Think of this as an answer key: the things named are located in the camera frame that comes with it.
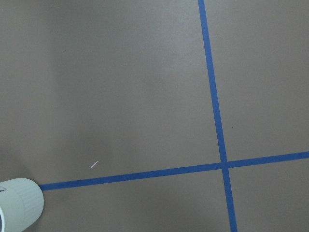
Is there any pale green ceramic mug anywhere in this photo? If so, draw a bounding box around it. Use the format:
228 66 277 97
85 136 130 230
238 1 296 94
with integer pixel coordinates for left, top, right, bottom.
0 178 44 232

